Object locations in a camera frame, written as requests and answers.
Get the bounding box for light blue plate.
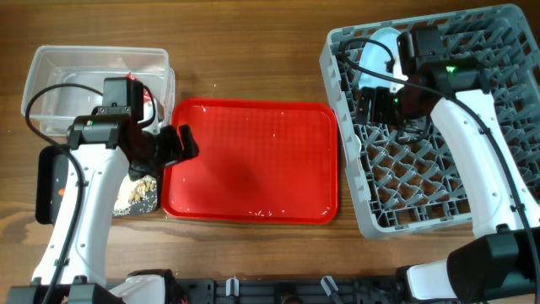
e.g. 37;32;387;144
359;27;408;94

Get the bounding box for red snack wrapper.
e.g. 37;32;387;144
127;73;151;103

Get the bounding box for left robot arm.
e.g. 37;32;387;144
7;77;199;303

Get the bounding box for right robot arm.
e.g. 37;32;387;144
357;26;539;303

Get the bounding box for grey dishwasher rack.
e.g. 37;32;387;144
319;4;539;239

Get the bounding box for spilled rice and peanuts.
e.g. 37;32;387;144
113;175;158;217

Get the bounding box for red serving tray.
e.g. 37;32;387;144
160;98;339;225

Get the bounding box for black plastic tray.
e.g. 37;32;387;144
35;146;68;225

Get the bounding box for clear plastic bin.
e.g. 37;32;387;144
21;46;176;137

